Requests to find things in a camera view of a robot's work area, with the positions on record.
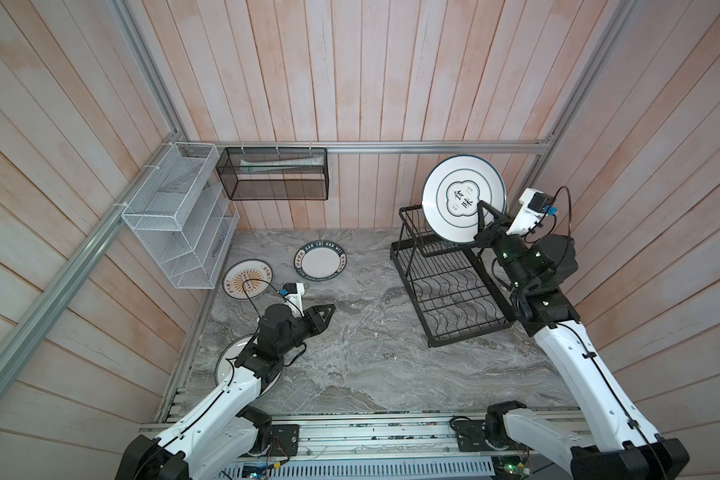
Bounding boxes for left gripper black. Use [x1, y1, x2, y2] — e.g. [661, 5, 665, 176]
[277, 304, 336, 355]

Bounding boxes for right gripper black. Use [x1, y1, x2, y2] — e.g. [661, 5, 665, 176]
[474, 203, 528, 297]

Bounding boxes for white plate dark rim characters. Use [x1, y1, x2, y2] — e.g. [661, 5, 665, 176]
[421, 155, 506, 244]

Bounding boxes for white plate green lettered rim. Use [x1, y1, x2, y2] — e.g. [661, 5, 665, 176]
[293, 240, 347, 282]

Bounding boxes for orange sunburst plate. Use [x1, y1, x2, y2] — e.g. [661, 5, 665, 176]
[222, 259, 274, 300]
[215, 335, 285, 396]

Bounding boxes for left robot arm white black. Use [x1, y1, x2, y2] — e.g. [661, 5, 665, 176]
[115, 304, 336, 479]

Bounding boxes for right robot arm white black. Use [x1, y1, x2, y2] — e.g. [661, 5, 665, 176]
[475, 201, 690, 479]

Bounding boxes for black two-tier dish rack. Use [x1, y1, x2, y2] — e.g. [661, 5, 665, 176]
[390, 205, 515, 348]

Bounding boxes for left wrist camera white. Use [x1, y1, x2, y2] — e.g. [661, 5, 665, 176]
[279, 282, 305, 318]

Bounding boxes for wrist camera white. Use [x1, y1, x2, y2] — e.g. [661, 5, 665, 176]
[279, 282, 305, 318]
[506, 188, 556, 235]

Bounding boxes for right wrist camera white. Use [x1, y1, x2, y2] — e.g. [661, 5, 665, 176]
[506, 188, 556, 235]

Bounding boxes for horizontal aluminium frame bar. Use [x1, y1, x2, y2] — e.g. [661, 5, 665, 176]
[176, 139, 550, 156]

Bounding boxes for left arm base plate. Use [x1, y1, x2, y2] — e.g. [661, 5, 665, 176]
[249, 424, 300, 458]

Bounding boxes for black mesh wall basket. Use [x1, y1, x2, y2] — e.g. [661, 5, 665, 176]
[216, 146, 330, 201]

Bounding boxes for white wire mesh shelf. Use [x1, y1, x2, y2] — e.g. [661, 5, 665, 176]
[122, 142, 240, 290]

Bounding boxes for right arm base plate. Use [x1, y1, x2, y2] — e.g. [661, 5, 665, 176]
[449, 416, 492, 452]

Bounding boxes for left aluminium frame bar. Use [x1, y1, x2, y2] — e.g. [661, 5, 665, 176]
[0, 132, 185, 402]

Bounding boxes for aluminium mounting rail base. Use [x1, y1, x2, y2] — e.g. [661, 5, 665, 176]
[127, 411, 625, 480]

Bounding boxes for right aluminium frame post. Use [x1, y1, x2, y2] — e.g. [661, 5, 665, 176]
[503, 1, 643, 212]

